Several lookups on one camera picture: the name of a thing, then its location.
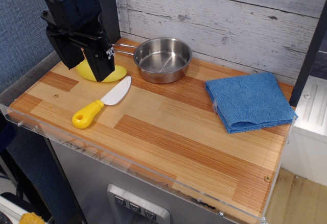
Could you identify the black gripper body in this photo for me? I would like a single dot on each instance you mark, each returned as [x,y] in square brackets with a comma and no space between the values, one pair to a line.
[75,23]

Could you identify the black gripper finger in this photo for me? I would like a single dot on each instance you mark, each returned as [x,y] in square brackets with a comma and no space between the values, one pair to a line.
[70,54]
[101,61]

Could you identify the yellow handled white toy knife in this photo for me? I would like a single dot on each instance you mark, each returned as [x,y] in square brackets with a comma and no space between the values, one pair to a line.
[84,117]

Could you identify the stainless steel pot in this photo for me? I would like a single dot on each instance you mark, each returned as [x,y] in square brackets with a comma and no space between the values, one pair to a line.
[160,60]

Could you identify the yellow plastic banana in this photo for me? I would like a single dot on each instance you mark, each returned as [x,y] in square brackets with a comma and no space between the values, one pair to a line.
[85,71]

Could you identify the stainless steel cabinet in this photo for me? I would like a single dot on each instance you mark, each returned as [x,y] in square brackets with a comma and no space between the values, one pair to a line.
[89,178]

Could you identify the silver button control panel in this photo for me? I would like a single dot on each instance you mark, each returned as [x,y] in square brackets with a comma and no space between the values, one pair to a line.
[120,197]

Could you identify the blue folded cloth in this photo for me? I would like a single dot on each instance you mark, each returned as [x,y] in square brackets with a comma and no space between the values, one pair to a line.
[250,102]

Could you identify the yellow black object bottom left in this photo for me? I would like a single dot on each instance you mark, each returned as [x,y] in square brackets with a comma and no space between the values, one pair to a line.
[27,218]

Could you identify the clear acrylic front guard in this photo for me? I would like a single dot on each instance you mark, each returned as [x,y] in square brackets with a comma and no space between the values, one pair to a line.
[185,149]

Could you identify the white side counter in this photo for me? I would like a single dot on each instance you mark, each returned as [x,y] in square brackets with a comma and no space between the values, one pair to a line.
[305,151]

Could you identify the black left vertical post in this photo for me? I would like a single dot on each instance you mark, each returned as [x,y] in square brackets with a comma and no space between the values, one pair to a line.
[109,19]

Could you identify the black vertical post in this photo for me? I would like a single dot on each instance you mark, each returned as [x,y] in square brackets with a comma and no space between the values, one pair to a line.
[109,19]
[309,59]

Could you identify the black right vertical post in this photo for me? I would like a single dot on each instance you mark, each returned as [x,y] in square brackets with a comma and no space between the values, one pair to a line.
[309,59]

